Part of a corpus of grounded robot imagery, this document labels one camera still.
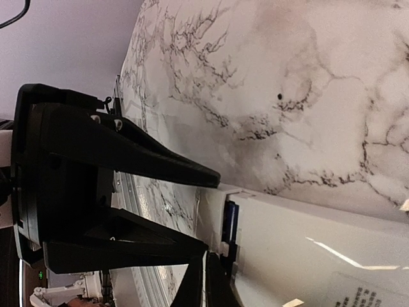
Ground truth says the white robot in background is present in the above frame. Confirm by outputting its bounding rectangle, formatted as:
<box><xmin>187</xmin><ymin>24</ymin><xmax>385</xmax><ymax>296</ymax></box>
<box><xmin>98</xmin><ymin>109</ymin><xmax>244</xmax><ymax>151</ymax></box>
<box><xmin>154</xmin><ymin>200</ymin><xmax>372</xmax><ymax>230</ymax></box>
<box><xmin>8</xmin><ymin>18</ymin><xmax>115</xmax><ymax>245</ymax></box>
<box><xmin>29</xmin><ymin>271</ymin><xmax>104</xmax><ymax>306</ymax></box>

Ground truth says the aluminium front table rail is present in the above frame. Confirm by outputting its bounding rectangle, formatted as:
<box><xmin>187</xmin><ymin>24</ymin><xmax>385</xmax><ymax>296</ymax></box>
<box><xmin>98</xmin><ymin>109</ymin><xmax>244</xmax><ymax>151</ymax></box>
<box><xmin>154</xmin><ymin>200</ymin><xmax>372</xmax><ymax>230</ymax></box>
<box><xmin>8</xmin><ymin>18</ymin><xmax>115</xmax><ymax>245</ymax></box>
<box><xmin>112</xmin><ymin>75</ymin><xmax>171</xmax><ymax>306</ymax></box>

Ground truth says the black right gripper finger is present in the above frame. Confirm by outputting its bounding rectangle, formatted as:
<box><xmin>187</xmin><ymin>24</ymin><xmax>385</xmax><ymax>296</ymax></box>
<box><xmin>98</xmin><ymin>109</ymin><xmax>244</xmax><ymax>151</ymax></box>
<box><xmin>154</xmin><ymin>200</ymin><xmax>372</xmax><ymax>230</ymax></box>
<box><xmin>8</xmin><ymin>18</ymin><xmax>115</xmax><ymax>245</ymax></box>
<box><xmin>171</xmin><ymin>252</ymin><xmax>238</xmax><ymax>307</ymax></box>

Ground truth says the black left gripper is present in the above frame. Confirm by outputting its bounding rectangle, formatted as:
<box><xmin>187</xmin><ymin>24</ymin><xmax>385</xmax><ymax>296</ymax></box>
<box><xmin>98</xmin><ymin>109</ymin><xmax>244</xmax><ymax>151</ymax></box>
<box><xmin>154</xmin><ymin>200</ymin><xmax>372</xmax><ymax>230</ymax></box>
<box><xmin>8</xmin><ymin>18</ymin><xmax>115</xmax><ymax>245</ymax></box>
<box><xmin>11</xmin><ymin>84</ymin><xmax>220</xmax><ymax>267</ymax></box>

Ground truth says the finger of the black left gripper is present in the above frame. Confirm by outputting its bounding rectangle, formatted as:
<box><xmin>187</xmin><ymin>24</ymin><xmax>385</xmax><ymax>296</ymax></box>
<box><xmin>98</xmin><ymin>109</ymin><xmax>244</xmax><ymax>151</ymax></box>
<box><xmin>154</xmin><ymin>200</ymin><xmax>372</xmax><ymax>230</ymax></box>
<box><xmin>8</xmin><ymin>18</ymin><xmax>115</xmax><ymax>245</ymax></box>
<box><xmin>43</xmin><ymin>209</ymin><xmax>208</xmax><ymax>274</ymax></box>

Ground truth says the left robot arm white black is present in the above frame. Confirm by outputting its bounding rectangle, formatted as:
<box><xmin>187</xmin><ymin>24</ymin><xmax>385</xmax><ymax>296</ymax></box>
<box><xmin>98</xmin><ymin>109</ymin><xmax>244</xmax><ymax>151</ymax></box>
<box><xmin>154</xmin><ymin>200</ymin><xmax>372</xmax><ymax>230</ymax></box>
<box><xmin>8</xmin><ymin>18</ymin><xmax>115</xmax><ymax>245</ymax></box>
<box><xmin>1</xmin><ymin>84</ymin><xmax>220</xmax><ymax>274</ymax></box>

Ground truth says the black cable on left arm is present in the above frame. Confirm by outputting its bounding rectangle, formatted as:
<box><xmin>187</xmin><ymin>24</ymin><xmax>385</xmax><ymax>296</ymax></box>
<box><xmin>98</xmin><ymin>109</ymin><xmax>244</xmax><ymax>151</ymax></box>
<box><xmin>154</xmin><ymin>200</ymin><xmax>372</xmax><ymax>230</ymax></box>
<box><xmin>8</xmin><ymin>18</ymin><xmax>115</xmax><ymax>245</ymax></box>
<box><xmin>0</xmin><ymin>0</ymin><xmax>31</xmax><ymax>29</ymax></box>

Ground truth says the white remote control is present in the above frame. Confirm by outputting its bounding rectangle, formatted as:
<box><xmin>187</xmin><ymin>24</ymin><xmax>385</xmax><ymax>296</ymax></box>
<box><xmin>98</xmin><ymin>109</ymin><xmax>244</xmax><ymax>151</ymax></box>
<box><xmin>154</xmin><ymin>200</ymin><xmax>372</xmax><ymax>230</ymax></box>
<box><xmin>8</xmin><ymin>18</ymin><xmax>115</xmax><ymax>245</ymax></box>
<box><xmin>222</xmin><ymin>185</ymin><xmax>408</xmax><ymax>306</ymax></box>

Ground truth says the white battery cover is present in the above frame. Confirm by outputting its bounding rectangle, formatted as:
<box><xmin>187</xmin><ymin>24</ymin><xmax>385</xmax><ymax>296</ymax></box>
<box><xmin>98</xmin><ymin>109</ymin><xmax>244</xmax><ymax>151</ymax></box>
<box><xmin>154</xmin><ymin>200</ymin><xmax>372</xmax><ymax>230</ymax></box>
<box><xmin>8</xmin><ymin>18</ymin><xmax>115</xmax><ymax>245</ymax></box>
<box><xmin>196</xmin><ymin>185</ymin><xmax>229</xmax><ymax>256</ymax></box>

